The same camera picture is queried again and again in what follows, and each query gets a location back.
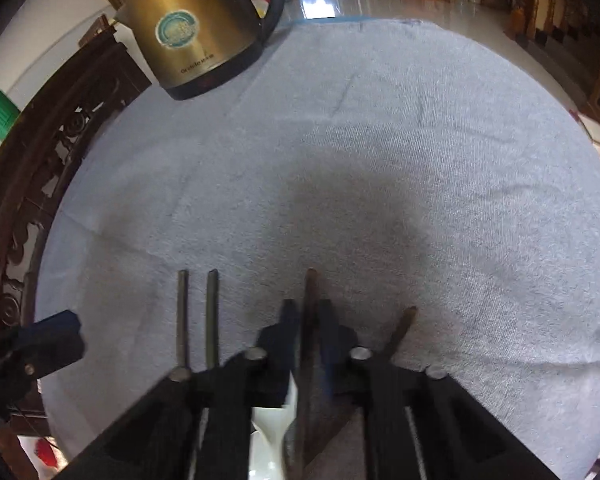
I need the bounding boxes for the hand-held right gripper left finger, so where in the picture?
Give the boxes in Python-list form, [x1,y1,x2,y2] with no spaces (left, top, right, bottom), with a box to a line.
[60,299,302,480]

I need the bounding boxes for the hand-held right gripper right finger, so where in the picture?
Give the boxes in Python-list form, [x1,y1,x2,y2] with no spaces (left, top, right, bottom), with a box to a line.
[316,299,561,480]

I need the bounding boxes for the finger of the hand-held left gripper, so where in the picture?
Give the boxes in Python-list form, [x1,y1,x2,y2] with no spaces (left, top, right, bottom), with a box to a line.
[0,310,86,411]

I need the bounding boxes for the brown wooden chopstick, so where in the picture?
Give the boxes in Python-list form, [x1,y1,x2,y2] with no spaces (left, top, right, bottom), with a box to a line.
[299,268,324,466]
[302,306,419,466]

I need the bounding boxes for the white ceramic spoon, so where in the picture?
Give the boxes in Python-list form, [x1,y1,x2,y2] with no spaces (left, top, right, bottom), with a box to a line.
[249,374,299,480]

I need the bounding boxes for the carved wooden table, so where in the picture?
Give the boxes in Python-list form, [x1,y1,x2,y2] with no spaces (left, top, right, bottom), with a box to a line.
[0,30,154,480]

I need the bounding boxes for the grey terry towel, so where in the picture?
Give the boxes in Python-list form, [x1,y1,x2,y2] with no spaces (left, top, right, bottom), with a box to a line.
[34,17,600,480]

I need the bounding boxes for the gold electric kettle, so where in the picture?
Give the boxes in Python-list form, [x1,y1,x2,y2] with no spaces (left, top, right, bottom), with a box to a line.
[112,0,287,102]

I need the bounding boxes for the wooden chair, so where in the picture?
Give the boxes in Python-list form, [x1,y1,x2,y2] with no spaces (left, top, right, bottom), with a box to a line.
[78,14,118,48]

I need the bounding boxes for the wooden staircase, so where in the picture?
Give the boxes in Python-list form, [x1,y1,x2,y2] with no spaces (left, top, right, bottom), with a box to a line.
[504,0,600,133]

